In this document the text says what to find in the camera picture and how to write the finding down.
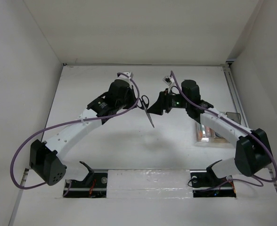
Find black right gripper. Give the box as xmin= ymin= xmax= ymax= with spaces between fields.
xmin=146 ymin=89 xmax=189 ymax=115

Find black handled scissors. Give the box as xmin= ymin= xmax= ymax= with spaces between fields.
xmin=138 ymin=95 xmax=155 ymax=128

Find orange highlighter grey cap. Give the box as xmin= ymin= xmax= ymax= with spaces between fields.
xmin=196 ymin=123 xmax=204 ymax=141

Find pink highlighter yellow cap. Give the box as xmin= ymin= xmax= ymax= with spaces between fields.
xmin=204 ymin=126 xmax=212 ymax=138

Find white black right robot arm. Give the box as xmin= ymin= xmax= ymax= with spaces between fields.
xmin=147 ymin=77 xmax=273 ymax=190

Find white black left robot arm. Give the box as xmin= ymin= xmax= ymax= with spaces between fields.
xmin=30 ymin=78 xmax=139 ymax=186

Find clear plastic tray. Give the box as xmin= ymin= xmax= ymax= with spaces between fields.
xmin=196 ymin=122 xmax=216 ymax=143

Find wooden tray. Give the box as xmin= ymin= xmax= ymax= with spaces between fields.
xmin=210 ymin=131 xmax=229 ymax=144

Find smoked grey plastic tray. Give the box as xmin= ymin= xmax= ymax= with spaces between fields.
xmin=226 ymin=112 xmax=241 ymax=124

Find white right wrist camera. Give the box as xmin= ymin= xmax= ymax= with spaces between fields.
xmin=163 ymin=75 xmax=175 ymax=86

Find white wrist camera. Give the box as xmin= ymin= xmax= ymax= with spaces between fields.
xmin=117 ymin=72 xmax=133 ymax=86
xmin=163 ymin=75 xmax=175 ymax=86

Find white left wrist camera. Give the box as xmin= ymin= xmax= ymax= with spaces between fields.
xmin=117 ymin=72 xmax=133 ymax=86

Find aluminium side rail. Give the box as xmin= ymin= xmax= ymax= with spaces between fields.
xmin=225 ymin=61 xmax=277 ymax=188

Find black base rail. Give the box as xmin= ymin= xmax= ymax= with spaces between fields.
xmin=63 ymin=161 xmax=236 ymax=198

